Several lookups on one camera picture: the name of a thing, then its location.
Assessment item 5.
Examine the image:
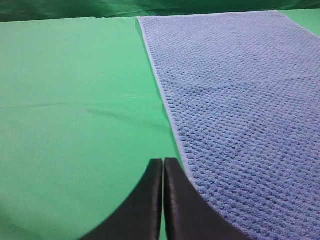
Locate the green backdrop cloth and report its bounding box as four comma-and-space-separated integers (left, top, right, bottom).
0, 0, 320, 22

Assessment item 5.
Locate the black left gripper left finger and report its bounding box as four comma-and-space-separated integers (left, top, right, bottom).
81, 159, 163, 240

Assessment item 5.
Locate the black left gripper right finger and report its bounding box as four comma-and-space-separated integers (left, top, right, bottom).
163, 158, 248, 240

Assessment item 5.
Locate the blue waffle weave towel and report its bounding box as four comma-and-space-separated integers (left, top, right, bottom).
138, 11, 320, 240

